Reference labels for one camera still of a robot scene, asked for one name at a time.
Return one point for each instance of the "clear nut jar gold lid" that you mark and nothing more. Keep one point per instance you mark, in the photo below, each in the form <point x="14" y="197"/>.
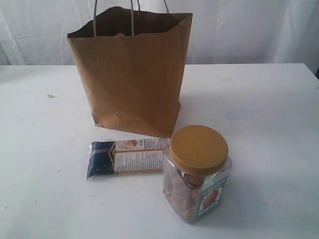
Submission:
<point x="196" y="167"/>

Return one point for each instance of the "brown paper shopping bag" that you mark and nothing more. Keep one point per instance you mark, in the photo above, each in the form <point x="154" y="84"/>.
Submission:
<point x="131" y="65"/>

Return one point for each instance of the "dark blue noodle package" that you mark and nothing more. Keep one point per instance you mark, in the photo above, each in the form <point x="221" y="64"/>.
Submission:
<point x="126" y="156"/>

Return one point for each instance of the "white backdrop curtain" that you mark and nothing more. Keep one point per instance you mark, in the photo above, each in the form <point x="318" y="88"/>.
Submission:
<point x="33" y="32"/>

